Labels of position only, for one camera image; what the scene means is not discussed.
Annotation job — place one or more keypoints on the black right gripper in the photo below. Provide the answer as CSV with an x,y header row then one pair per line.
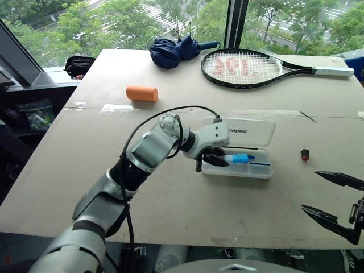
x,y
359,216

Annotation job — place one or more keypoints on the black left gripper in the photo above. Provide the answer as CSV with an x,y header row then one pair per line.
x,y
203,159

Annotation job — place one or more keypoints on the blue marker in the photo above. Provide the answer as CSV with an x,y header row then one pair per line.
x,y
240,158

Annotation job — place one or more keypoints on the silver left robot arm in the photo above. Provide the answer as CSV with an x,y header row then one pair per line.
x,y
153,145

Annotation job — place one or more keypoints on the clear plastic pencil case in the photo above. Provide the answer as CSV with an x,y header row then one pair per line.
x,y
250,170

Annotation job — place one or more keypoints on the red marker with black cap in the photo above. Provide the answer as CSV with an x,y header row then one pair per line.
x,y
305,154

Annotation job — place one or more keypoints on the orange foam cylinder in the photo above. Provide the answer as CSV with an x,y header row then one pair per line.
x,y
141,94

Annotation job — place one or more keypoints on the grey rounded robot body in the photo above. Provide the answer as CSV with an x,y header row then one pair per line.
x,y
233,267

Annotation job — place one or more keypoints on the navy folded umbrella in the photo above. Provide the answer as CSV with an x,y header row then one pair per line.
x,y
170,54

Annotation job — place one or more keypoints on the black and white tennis racket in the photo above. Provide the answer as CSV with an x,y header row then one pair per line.
x,y
295,67

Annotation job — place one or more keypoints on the silver binder clip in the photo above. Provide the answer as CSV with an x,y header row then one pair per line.
x,y
140,251

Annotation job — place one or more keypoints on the blue box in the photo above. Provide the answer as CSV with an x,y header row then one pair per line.
x,y
355,59

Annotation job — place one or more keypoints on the black bag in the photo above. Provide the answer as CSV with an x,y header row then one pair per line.
x,y
79,66

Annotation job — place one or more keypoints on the clear box of small items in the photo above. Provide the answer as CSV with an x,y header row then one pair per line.
x,y
37,115

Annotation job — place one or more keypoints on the dark slanted panel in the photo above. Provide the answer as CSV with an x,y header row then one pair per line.
x,y
20,59

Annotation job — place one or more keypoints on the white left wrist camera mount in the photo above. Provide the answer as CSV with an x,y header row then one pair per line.
x,y
214,133

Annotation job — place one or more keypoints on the black window frame post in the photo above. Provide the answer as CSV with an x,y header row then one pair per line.
x,y
234,22

